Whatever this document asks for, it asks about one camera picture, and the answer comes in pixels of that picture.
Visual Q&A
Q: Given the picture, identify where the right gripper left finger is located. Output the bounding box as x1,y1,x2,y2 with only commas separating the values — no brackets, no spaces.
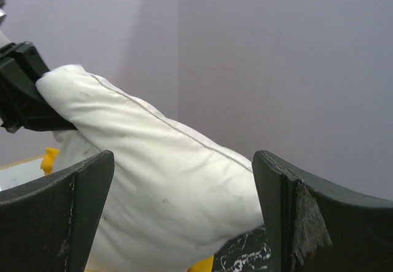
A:
1,150,114,271

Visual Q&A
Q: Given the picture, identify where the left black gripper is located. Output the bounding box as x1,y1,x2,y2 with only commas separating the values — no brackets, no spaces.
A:
1,42,76,133

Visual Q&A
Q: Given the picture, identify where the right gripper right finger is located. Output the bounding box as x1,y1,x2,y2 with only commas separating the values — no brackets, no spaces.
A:
252,150,392,271

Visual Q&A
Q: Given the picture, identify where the white pillow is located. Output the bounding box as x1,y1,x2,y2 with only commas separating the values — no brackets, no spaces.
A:
36,65,263,271

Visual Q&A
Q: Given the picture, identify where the yellow Pikachu pillowcase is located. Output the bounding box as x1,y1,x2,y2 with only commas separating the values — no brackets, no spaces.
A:
41,147,59,176

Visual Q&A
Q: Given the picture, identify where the small whiteboard wooden frame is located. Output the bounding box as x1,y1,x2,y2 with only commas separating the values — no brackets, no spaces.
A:
0,155,44,191

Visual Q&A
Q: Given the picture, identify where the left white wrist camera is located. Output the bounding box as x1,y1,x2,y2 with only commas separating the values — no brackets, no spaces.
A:
0,0,10,50

